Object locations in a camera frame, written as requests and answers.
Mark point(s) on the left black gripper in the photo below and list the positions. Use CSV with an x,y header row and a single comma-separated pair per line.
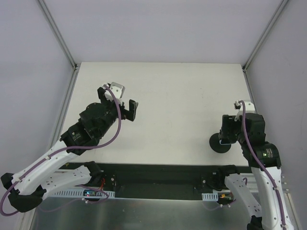
x,y
120,109

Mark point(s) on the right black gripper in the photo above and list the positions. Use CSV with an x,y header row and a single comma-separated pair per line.
x,y
227,131

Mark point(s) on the black phone stand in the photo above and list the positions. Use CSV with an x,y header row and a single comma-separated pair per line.
x,y
215,145

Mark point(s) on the phone blue case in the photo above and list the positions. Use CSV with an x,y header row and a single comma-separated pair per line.
x,y
224,142

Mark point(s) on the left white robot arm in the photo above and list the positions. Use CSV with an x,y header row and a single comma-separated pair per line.
x,y
27,189

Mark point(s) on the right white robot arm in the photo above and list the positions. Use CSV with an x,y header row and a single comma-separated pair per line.
x,y
270,213

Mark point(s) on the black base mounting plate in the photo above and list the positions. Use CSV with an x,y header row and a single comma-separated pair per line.
x,y
163,182

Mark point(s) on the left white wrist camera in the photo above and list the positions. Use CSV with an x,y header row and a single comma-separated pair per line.
x,y
117,90

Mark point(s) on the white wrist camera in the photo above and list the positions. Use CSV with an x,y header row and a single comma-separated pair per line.
x,y
117,90
241,106

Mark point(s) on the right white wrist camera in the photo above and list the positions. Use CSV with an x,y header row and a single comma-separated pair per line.
x,y
241,106

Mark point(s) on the left aluminium frame post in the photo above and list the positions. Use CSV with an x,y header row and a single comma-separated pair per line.
x,y
56,32

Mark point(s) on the aluminium frame post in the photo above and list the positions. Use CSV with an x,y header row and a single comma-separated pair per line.
x,y
56,32
266,32

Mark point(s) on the right white cable duct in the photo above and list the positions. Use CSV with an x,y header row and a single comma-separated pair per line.
x,y
212,196

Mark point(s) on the white cable duct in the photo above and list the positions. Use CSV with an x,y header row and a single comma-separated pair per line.
x,y
83,193
212,196

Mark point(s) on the left white cable duct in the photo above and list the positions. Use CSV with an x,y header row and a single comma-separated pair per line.
x,y
83,193

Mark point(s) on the right aluminium frame post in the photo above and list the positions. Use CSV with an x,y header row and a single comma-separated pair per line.
x,y
266,32

